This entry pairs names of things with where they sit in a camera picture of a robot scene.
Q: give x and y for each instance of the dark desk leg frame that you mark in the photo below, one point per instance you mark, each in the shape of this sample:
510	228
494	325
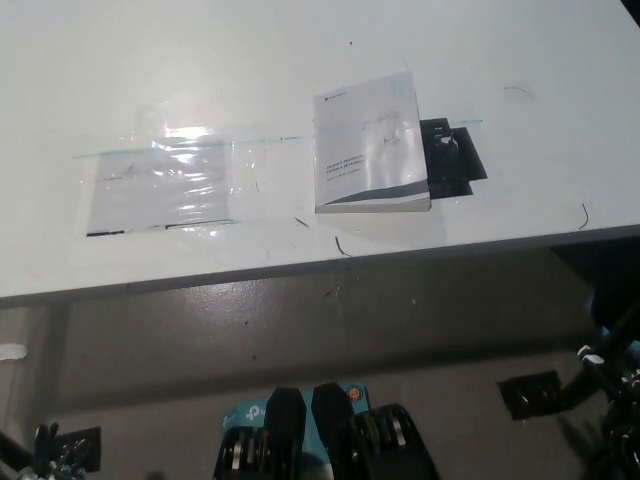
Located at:
600	270

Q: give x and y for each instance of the robot torso black teal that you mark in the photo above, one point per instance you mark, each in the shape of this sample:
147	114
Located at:
325	435

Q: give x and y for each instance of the white tape patch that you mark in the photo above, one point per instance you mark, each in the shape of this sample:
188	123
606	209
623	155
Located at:
11	352

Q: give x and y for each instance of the black object in bag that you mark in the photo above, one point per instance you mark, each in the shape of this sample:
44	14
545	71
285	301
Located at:
457	160

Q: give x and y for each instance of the black diagonal pole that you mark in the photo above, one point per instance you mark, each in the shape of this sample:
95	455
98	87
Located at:
625	322

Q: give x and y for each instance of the small black printed floor sheet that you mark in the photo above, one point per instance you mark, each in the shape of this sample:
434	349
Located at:
80	447

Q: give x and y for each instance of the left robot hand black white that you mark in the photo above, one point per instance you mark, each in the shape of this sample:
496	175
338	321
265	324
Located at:
46	445

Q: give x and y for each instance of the white grey paperback book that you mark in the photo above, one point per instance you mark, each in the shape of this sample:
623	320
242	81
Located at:
365	150

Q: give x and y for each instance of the large black printed floor sheet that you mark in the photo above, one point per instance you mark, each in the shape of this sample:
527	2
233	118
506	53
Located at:
530	395

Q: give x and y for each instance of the clear plastic zip bag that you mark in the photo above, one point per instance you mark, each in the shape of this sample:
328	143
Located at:
160	185

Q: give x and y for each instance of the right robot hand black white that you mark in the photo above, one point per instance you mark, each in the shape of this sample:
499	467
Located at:
617	372

